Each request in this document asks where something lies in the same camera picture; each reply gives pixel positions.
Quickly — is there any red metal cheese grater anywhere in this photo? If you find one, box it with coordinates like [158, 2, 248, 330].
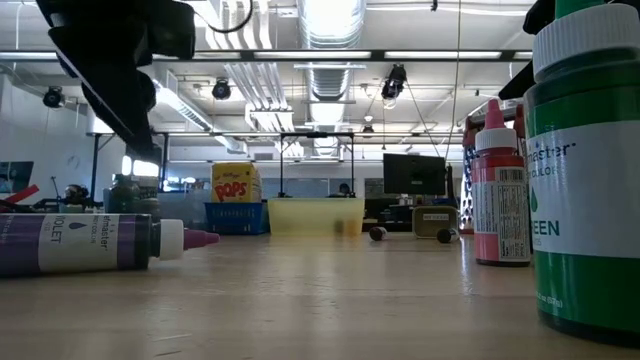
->
[462, 102, 527, 235]

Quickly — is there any green food colour bottle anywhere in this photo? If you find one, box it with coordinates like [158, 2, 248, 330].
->
[523, 0, 640, 349]

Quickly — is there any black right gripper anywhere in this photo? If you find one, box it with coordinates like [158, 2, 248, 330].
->
[498, 0, 557, 100]

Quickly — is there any yellow Corn Pops cereal box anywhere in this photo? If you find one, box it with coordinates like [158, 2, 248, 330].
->
[210, 162, 263, 204]

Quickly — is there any small metal tin box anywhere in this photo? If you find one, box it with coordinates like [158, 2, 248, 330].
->
[412, 205, 460, 239]

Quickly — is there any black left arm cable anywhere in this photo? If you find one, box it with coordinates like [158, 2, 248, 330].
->
[202, 0, 255, 35]

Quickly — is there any black overhead beam with lights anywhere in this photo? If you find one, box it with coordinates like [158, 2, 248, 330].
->
[0, 48, 534, 63]

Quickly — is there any silver ventilation duct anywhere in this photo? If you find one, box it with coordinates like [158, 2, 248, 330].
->
[297, 0, 366, 101]

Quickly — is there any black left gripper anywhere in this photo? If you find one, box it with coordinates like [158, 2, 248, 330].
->
[37, 0, 196, 157]

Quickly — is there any pink food colour bottle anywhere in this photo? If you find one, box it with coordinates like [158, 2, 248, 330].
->
[472, 98, 532, 268]

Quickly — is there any black monitor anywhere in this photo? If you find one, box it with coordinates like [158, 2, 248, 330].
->
[382, 153, 448, 197]

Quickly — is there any dark grey plastic bin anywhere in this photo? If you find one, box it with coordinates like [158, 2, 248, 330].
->
[158, 192, 211, 232]

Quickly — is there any yellow plastic bin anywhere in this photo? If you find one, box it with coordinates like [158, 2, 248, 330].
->
[267, 197, 366, 237]

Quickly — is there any dark wall screen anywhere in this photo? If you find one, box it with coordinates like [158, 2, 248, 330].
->
[0, 160, 35, 194]

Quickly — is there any blue plastic basket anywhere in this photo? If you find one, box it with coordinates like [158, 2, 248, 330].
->
[203, 201, 269, 236]

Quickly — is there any black ceiling-mounted camera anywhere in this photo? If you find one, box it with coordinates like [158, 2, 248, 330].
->
[42, 85, 66, 110]
[211, 77, 233, 101]
[380, 63, 409, 101]

